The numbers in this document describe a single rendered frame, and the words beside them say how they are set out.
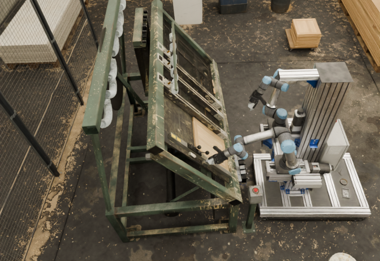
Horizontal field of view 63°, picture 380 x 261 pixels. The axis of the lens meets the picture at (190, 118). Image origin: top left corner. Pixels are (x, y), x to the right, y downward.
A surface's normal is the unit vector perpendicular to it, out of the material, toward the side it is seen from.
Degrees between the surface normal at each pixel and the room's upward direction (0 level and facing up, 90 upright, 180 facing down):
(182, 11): 90
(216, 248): 0
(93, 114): 0
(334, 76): 0
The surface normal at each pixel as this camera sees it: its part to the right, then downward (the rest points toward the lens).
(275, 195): -0.07, -0.65
